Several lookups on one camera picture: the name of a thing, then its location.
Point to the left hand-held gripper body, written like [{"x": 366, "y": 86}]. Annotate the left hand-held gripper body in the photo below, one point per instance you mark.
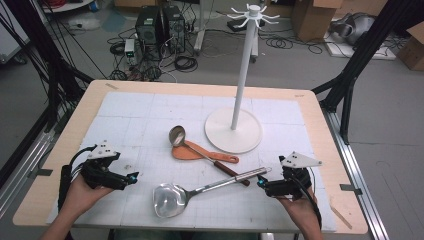
[{"x": 100, "y": 173}]

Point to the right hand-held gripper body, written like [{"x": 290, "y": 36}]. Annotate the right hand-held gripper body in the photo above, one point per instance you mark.
[{"x": 290, "y": 186}]

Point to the orange wooden rice paddle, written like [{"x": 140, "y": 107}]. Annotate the orange wooden rice paddle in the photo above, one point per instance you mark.
[{"x": 185, "y": 153}]

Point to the white utensil hook stand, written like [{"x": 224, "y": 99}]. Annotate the white utensil hook stand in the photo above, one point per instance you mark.
[{"x": 246, "y": 50}]

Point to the person's right hand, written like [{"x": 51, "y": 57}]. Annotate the person's right hand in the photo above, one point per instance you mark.
[{"x": 303, "y": 210}]

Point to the person's left hand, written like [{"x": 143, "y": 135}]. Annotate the person's left hand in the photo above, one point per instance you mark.
[{"x": 81, "y": 196}]

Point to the white grid mat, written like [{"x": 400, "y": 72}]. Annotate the white grid mat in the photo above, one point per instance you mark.
[{"x": 133, "y": 110}]

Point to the small white power unit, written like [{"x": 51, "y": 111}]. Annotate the small white power unit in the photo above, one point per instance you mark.
[{"x": 129, "y": 50}]

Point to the black computer tower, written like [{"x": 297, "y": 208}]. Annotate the black computer tower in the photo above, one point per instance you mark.
[
  {"x": 148, "y": 25},
  {"x": 174, "y": 28}
]

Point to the white metal stand leg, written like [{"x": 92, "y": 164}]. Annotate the white metal stand leg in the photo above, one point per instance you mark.
[{"x": 200, "y": 33}]

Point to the white flat board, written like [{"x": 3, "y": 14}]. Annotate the white flat board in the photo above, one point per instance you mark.
[{"x": 383, "y": 53}]

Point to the large brown cardboard box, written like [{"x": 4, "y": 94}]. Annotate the large brown cardboard box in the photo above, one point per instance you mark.
[{"x": 313, "y": 20}]

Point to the grey bag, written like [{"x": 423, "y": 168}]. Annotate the grey bag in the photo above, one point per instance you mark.
[{"x": 356, "y": 28}]

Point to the open brown cardboard box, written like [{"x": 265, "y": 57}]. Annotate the open brown cardboard box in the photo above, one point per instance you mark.
[{"x": 411, "y": 50}]

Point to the aluminium rail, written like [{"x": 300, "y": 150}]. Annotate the aluminium rail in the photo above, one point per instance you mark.
[
  {"x": 20, "y": 170},
  {"x": 356, "y": 173}
]

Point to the black metal frame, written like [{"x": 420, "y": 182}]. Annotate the black metal frame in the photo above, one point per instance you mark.
[
  {"x": 50, "y": 66},
  {"x": 360, "y": 56}
]

